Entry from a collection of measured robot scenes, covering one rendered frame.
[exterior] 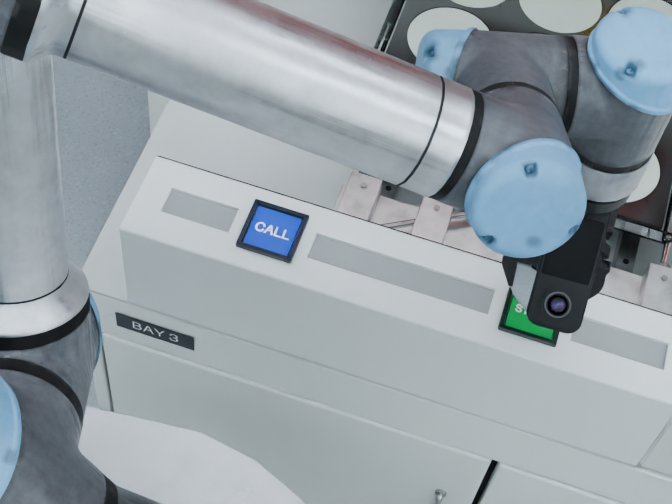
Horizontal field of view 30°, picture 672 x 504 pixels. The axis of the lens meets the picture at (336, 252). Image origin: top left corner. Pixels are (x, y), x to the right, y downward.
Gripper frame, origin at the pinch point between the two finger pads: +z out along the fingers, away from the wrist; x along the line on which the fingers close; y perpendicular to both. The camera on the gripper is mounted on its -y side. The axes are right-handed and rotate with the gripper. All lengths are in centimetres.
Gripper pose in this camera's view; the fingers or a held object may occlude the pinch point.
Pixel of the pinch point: (534, 312)
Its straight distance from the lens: 118.3
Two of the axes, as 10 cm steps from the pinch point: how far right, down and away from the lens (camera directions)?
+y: 3.1, -7.9, 5.3
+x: -9.5, -3.0, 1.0
